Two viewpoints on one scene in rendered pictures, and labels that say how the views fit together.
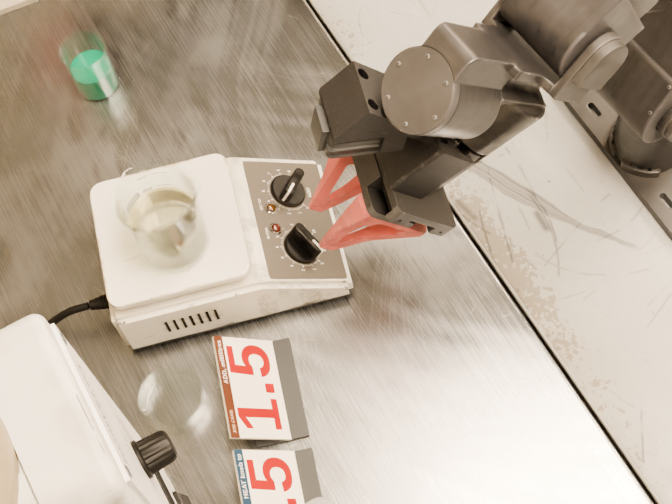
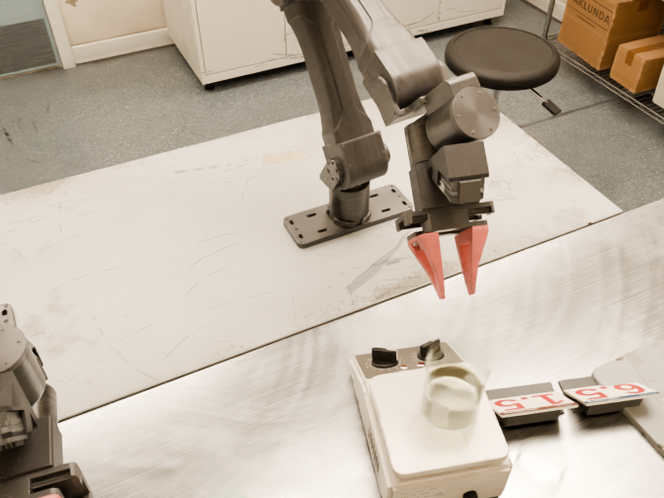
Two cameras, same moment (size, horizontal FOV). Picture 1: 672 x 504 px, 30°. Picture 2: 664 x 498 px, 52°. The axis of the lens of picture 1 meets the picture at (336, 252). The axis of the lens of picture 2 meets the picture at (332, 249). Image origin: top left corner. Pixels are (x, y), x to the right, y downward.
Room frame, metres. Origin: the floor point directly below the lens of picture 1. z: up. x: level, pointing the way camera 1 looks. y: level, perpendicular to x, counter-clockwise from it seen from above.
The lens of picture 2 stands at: (0.67, 0.51, 1.59)
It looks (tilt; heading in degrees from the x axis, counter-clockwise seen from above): 43 degrees down; 263
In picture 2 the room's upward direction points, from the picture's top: straight up
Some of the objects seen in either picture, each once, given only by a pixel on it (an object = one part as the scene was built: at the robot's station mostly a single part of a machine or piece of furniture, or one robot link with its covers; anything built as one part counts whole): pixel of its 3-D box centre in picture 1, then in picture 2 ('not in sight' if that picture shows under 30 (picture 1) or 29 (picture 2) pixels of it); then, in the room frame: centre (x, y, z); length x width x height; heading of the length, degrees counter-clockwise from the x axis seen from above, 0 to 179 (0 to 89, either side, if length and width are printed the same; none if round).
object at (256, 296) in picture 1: (209, 245); (425, 418); (0.51, 0.11, 0.94); 0.22 x 0.13 x 0.08; 93
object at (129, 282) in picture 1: (169, 229); (436, 416); (0.51, 0.13, 0.98); 0.12 x 0.12 x 0.01; 3
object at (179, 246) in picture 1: (168, 219); (452, 385); (0.49, 0.12, 1.03); 0.07 x 0.06 x 0.08; 91
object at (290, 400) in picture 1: (260, 386); (527, 398); (0.38, 0.08, 0.92); 0.09 x 0.06 x 0.04; 1
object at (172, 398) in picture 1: (172, 399); (541, 461); (0.39, 0.16, 0.91); 0.06 x 0.06 x 0.02
